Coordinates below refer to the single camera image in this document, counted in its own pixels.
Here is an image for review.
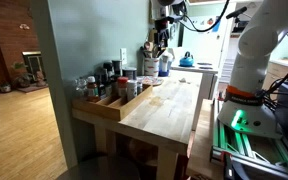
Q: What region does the dark glass bottle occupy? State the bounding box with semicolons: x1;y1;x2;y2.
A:
96;68;107;100

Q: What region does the aluminium rail frame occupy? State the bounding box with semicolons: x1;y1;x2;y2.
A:
209;98;288;179

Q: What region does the small brown figurine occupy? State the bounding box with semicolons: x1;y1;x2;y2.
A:
35;70;49;88

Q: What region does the wooden wall spice rack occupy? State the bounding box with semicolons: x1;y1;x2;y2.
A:
148;27;159;43

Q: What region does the red cap spice jar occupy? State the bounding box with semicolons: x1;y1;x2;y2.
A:
117;76;130;99

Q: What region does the black camera on stand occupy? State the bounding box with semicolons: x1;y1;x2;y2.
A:
225;6;252;34

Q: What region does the white label spice jar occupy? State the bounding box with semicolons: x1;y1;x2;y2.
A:
126;79;139;102

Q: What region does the small glass spice jar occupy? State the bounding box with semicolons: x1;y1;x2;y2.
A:
136;81;144;96

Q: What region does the dark fireplace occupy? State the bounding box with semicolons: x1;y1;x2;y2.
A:
21;50;46;82

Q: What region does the wooden spice tray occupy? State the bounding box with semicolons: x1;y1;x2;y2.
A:
71;84;154;122

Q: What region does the clear glass bottle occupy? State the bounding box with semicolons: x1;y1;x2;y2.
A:
74;77;88;100

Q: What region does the black pepper grinder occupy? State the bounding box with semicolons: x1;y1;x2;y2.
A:
102;61;115;80

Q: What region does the small wall ornament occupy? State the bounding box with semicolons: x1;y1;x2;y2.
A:
18;23;31;31

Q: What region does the white refrigerator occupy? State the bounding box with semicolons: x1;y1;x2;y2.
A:
182;3;234;68

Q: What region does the white wall outlet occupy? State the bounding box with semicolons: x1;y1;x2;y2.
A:
119;47;128;66

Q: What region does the black grinder with silver band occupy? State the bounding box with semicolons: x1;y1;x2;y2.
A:
111;59;124;77

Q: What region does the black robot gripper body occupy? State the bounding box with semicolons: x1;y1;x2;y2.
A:
153;13;185;34

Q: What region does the colourful patterned trivet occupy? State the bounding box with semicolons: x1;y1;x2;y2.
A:
138;75;165;87

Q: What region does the small black container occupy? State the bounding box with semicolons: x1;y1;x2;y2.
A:
122;67;138;81

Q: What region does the wooden spoon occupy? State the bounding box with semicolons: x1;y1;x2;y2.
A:
144;41;154;52

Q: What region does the green potted plant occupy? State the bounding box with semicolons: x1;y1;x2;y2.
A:
10;61;36;89

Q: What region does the black base cable bundle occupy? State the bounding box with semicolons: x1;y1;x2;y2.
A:
259;75;288;113

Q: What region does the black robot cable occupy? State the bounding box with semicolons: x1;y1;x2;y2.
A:
179;0;232;34

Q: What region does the wooden bowl under table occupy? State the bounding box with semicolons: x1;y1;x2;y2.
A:
127;137;159;168

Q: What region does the wooden robot platform board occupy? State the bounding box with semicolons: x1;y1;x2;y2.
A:
185;98;226;180

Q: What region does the small white pot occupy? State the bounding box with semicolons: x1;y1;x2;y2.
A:
0;81;13;94

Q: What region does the light wood drawer cabinet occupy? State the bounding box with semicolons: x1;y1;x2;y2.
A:
262;59;288;92

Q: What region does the white red patterned utensil crock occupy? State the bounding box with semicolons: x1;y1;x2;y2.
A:
143;57;161;79

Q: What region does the blue kettle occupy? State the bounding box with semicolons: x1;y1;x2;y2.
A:
179;50;196;68

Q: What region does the red sauce bottle white cap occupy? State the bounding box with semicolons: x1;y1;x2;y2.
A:
86;75;100;103

